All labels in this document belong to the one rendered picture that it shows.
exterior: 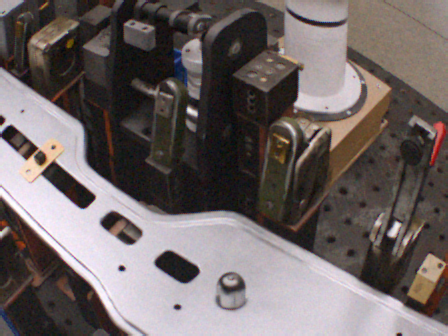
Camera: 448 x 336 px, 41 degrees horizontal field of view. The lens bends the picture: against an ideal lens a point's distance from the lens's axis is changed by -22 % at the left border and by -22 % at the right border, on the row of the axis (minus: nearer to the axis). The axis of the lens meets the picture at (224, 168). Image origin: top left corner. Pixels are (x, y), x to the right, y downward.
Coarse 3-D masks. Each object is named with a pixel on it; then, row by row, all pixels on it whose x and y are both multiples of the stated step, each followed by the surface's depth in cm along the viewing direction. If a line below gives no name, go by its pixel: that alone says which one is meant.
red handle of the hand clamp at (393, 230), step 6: (438, 126) 73; (444, 126) 74; (438, 132) 73; (444, 132) 73; (438, 138) 73; (438, 144) 73; (438, 150) 73; (432, 156) 73; (432, 162) 73; (396, 222) 73; (402, 222) 73; (390, 228) 73; (396, 228) 73; (390, 234) 73; (396, 234) 73; (390, 240) 74
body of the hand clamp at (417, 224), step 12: (420, 228) 75; (384, 240) 77; (372, 252) 77; (384, 252) 75; (408, 252) 75; (372, 264) 78; (384, 264) 77; (396, 264) 75; (408, 264) 82; (360, 276) 82; (372, 276) 80; (384, 276) 78; (396, 276) 77; (384, 288) 79
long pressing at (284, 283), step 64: (0, 128) 97; (64, 128) 95; (0, 192) 88; (64, 256) 81; (128, 256) 81; (192, 256) 81; (256, 256) 81; (128, 320) 74; (192, 320) 74; (256, 320) 74; (320, 320) 73; (384, 320) 72
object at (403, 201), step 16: (416, 128) 64; (432, 128) 64; (416, 144) 61; (432, 144) 63; (400, 160) 67; (416, 160) 62; (400, 176) 68; (416, 176) 67; (400, 192) 70; (416, 192) 67; (400, 208) 71; (384, 224) 73; (400, 240) 72
